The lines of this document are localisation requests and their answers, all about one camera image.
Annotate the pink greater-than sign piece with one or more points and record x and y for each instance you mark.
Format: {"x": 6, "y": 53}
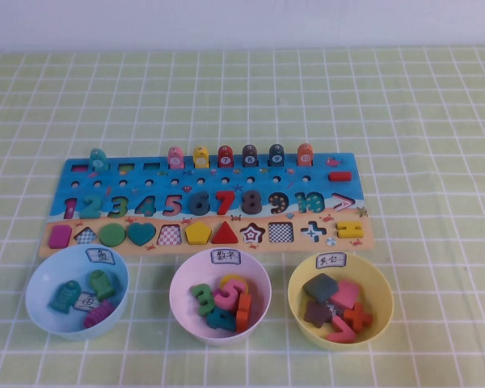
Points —
{"x": 343, "y": 332}

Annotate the brown number eight piece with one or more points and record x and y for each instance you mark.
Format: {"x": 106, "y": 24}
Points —
{"x": 245, "y": 202}

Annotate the red number seven piece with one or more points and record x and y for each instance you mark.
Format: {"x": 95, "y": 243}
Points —
{"x": 226, "y": 196}

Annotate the blue wooden puzzle board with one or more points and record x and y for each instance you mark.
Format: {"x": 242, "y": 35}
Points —
{"x": 264, "y": 184}

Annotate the red triangle piece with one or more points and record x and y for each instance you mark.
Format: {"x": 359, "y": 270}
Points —
{"x": 225, "y": 236}

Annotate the dark blue number six piece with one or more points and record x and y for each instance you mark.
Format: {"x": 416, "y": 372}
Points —
{"x": 194, "y": 206}

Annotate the yellow pentagon piece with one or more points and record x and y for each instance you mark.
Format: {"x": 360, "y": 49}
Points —
{"x": 198, "y": 234}

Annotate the yellow number piece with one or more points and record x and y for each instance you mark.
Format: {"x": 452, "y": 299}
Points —
{"x": 232, "y": 278}

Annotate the light pink plastic bowl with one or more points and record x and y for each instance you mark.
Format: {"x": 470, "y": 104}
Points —
{"x": 262, "y": 283}

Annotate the red minus sign piece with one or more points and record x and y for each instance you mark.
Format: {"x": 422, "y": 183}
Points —
{"x": 340, "y": 176}

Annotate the pink number five piece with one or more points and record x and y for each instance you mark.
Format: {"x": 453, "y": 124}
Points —
{"x": 222, "y": 298}

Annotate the yellow equals sign piece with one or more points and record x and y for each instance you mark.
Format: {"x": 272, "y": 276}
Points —
{"x": 343, "y": 230}

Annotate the teal heart piece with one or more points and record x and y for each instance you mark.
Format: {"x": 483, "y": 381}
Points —
{"x": 142, "y": 233}

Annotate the orange number one piece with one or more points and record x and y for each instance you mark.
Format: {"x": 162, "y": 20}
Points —
{"x": 243, "y": 313}

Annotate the green number three piece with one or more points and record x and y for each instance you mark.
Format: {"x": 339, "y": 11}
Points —
{"x": 201, "y": 308}

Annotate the grey-green square piece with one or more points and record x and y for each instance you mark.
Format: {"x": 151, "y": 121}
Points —
{"x": 320, "y": 288}

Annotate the teal number four piece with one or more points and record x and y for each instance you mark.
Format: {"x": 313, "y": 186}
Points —
{"x": 218, "y": 321}

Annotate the green circle piece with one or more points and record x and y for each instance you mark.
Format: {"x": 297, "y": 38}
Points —
{"x": 113, "y": 234}

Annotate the brown star piece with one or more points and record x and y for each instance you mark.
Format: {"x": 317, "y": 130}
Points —
{"x": 317, "y": 314}

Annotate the pink trapezoid piece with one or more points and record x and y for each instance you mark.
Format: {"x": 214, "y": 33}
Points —
{"x": 347, "y": 294}

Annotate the teal number two piece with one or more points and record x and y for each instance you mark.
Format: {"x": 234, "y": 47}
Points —
{"x": 93, "y": 211}

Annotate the green striped fish piece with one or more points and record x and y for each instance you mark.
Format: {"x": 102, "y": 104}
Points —
{"x": 103, "y": 285}

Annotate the orange plus sign piece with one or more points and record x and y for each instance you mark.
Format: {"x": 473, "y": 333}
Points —
{"x": 359, "y": 315}

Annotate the light yellow plastic bowl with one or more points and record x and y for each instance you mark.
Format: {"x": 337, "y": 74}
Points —
{"x": 382, "y": 291}

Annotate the magenta rectangle piece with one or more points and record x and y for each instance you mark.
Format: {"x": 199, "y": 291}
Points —
{"x": 60, "y": 236}

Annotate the magenta striped fish piece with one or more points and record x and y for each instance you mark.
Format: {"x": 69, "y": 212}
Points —
{"x": 99, "y": 314}

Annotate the teal striped fish piece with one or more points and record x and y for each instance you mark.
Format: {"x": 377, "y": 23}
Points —
{"x": 66, "y": 297}

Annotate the light blue plastic bowl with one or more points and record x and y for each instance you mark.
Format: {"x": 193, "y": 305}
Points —
{"x": 40, "y": 299}

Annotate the brown fish peg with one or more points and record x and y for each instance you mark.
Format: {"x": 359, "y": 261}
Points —
{"x": 250, "y": 157}

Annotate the red fish peg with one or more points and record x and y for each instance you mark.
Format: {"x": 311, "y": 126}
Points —
{"x": 226, "y": 157}

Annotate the dark blue fish peg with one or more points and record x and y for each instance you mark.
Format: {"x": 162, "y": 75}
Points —
{"x": 277, "y": 156}

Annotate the yellow fish peg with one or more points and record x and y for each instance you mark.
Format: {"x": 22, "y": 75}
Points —
{"x": 201, "y": 158}

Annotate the white label reading numbers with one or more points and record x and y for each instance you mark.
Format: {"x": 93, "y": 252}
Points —
{"x": 226, "y": 257}

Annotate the orange fish peg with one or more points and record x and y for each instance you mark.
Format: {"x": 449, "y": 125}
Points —
{"x": 306, "y": 155}

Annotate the pink fish peg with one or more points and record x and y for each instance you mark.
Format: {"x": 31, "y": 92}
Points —
{"x": 176, "y": 158}

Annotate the green checked tablecloth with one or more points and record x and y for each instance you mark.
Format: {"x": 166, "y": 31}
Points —
{"x": 242, "y": 101}

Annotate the white label reading others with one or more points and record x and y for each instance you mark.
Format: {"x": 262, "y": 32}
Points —
{"x": 330, "y": 260}

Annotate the teal fish peg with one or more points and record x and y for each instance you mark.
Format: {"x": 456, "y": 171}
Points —
{"x": 98, "y": 161}

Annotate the white label reading fish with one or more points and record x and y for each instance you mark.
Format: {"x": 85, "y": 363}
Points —
{"x": 100, "y": 256}

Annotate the loose paper slip fish character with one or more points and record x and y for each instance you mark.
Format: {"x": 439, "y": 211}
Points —
{"x": 84, "y": 302}

